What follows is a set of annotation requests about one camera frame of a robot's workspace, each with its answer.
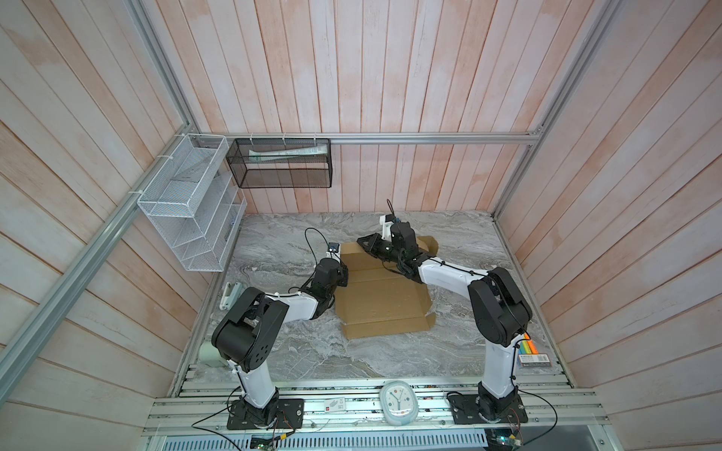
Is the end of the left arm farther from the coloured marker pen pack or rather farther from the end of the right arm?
the coloured marker pen pack

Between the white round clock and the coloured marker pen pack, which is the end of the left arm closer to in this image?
the white round clock

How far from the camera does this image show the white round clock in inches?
28.3
